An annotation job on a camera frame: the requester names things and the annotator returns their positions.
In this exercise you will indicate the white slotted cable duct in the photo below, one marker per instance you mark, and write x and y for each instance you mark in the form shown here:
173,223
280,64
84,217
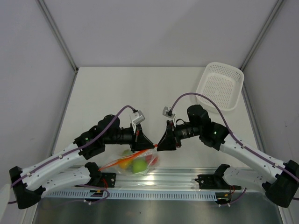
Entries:
135,195

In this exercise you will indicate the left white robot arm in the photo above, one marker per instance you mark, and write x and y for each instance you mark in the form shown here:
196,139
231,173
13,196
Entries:
71,166

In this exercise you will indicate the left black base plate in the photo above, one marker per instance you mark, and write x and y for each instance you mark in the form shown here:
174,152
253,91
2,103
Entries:
107,180

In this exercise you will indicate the red yellow peach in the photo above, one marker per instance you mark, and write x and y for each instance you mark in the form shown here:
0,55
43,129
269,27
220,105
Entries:
151,160

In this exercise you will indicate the aluminium mounting rail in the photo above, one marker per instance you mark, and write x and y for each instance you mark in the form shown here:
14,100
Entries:
172,178

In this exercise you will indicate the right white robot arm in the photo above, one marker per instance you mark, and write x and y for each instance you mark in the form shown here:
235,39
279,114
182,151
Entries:
277,179

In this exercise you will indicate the green apple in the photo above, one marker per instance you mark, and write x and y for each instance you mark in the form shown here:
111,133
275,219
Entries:
139,165

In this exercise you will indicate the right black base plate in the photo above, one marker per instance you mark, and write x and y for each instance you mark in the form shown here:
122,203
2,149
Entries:
214,182

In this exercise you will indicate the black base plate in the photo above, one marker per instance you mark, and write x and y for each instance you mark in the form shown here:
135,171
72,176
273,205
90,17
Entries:
107,180
214,182

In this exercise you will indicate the clear orange-zipper zip bag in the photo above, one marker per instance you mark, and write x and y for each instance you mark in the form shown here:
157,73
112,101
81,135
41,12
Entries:
112,163

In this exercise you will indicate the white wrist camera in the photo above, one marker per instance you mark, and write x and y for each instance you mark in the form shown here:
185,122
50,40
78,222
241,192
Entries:
168,112
136,118

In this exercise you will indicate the white perforated plastic basket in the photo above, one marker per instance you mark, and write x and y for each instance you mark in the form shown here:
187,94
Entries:
221,83

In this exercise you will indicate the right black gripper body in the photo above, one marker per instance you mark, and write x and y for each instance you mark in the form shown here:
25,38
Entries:
177,132

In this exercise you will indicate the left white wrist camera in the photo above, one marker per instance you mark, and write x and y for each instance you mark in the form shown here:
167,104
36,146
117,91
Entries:
136,118

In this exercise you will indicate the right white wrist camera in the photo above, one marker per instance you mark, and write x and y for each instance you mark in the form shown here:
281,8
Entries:
168,112

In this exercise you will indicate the yellow green mango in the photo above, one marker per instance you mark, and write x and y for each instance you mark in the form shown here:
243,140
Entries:
124,164

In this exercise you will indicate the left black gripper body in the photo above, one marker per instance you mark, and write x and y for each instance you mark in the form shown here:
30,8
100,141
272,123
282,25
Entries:
134,136

